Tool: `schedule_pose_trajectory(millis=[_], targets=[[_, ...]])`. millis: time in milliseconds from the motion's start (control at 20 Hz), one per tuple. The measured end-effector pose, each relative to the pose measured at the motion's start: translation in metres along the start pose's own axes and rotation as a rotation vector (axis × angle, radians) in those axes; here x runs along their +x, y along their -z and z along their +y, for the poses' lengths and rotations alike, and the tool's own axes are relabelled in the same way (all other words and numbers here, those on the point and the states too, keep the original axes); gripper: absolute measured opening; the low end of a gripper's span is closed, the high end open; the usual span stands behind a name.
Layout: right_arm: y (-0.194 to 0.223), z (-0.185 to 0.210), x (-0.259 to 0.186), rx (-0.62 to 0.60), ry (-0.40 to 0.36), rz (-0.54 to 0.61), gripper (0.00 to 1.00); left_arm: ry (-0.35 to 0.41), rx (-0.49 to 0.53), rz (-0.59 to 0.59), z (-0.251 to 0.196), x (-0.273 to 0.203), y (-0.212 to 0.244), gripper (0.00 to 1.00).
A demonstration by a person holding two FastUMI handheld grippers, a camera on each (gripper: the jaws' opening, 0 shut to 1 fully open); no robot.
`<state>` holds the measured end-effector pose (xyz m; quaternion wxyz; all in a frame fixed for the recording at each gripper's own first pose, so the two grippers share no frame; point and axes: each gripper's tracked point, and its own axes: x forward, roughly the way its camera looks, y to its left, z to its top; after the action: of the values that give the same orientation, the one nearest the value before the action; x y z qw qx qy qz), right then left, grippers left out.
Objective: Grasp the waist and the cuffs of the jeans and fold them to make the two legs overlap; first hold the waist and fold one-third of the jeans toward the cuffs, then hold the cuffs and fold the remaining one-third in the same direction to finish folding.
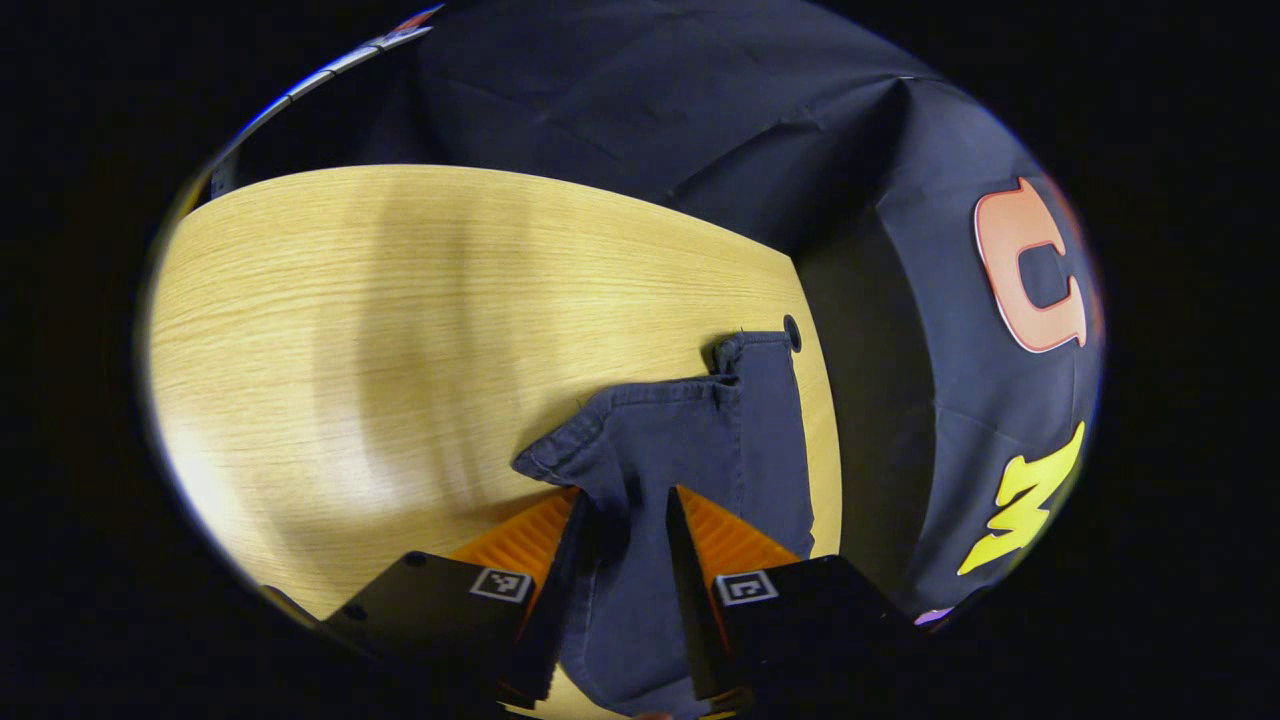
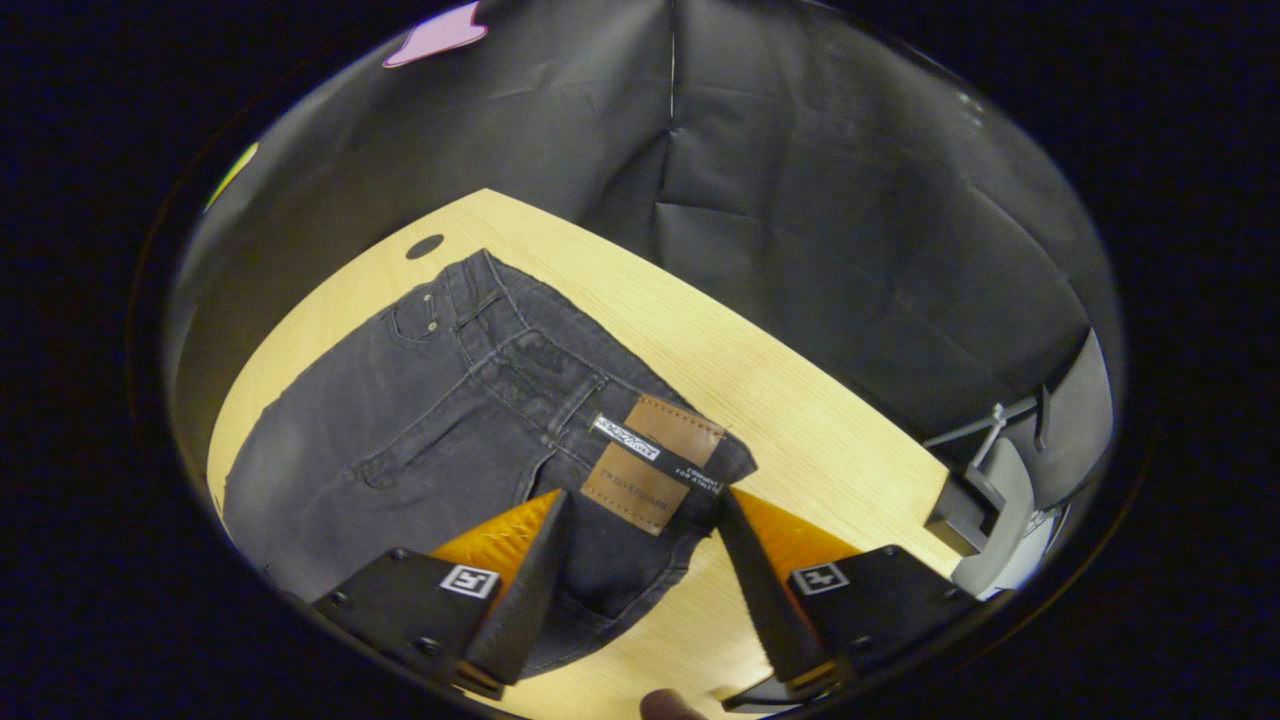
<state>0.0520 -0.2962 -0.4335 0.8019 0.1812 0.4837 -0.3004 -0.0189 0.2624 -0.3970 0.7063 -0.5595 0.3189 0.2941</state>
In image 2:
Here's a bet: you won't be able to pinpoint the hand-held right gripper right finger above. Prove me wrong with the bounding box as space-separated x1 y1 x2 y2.
715 487 981 703

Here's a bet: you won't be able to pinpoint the dark grey jeans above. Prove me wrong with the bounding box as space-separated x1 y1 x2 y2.
222 248 758 681

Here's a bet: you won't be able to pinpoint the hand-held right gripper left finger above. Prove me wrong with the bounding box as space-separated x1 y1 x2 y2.
312 488 575 701

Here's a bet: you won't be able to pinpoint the black backdrop cloth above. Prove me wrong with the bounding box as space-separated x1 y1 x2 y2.
165 0 1121 521

